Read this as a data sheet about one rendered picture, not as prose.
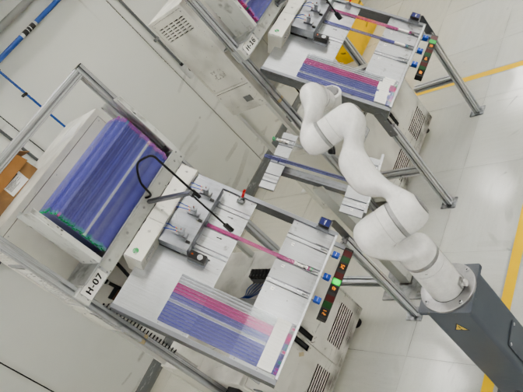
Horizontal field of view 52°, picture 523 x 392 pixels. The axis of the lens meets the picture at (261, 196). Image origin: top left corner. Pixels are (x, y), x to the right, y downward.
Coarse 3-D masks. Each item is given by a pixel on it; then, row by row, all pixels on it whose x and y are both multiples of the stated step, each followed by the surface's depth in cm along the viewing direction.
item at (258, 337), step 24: (192, 288) 215; (168, 312) 210; (192, 312) 211; (216, 312) 211; (240, 312) 212; (264, 312) 212; (192, 336) 207; (216, 336) 206; (240, 336) 207; (264, 336) 208; (288, 336) 208; (264, 360) 203
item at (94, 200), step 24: (120, 120) 220; (96, 144) 216; (120, 144) 218; (144, 144) 226; (72, 168) 216; (96, 168) 210; (120, 168) 217; (144, 168) 224; (72, 192) 203; (96, 192) 209; (120, 192) 216; (144, 192) 223; (48, 216) 204; (72, 216) 202; (96, 216) 208; (120, 216) 215; (96, 240) 207
